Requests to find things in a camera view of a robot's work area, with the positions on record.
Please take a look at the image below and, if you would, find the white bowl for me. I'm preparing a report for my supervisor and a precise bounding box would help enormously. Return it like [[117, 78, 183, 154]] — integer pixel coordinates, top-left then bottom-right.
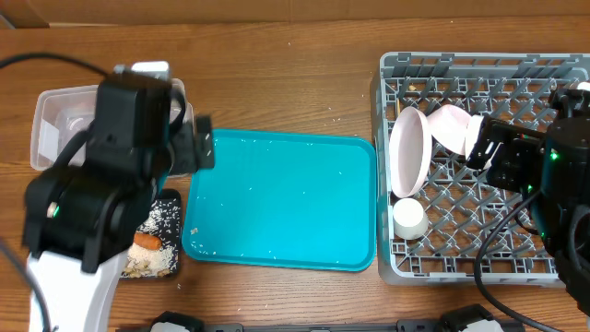
[[465, 115, 484, 159]]

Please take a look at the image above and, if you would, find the orange carrot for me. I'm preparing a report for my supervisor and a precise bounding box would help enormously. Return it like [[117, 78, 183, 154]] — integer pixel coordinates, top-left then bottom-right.
[[134, 232, 162, 251]]

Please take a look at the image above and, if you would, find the white plate with peanuts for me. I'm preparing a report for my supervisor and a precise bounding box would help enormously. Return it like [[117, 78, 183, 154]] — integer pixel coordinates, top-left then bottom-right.
[[389, 107, 432, 198]]

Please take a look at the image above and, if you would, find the white cup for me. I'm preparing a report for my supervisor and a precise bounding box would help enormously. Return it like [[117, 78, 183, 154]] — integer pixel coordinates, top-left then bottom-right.
[[393, 198, 429, 240]]

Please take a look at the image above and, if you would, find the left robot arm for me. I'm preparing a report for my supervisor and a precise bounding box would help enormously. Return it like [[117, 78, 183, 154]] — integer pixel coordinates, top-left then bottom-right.
[[23, 71, 214, 331]]

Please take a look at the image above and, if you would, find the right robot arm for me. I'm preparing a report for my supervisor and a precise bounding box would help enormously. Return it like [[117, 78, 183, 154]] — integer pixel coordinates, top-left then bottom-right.
[[466, 82, 589, 314]]

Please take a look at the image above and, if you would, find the grey dishwasher rack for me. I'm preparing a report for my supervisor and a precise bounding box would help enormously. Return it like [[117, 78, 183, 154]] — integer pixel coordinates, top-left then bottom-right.
[[371, 52, 589, 285]]

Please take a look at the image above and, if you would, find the black plastic tray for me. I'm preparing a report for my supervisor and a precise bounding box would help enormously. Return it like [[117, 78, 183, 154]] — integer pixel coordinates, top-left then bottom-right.
[[119, 188, 183, 281]]

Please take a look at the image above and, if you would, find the food scraps pile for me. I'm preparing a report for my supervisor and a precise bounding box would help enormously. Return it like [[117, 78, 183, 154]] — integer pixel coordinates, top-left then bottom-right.
[[120, 197, 182, 279]]

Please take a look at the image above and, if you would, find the teal plastic tray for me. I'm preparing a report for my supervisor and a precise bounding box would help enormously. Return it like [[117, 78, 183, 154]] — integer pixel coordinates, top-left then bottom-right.
[[182, 129, 377, 272]]

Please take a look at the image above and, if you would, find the clear plastic bin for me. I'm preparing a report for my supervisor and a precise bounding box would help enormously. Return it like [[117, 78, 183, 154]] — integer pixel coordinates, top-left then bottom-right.
[[29, 77, 195, 179]]

